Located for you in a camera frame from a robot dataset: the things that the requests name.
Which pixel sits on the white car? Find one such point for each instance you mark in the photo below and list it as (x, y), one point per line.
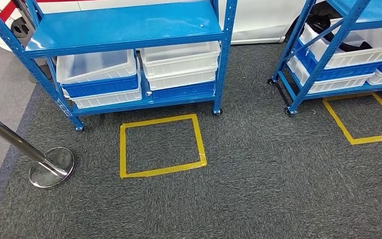
(260, 19)

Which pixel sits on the yellow floor tape square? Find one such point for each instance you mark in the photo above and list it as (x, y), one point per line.
(122, 148)

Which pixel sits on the black plastic part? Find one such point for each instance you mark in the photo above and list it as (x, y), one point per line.
(319, 19)

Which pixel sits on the dark barrier stanchion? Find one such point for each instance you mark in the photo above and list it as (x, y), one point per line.
(24, 10)

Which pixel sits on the clear white storage bin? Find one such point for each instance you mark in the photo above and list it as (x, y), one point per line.
(95, 74)

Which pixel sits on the blue metal shelf rack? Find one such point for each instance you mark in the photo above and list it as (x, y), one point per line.
(128, 26)
(322, 59)

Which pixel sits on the black car tyre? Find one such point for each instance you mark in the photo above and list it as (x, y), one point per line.
(293, 29)

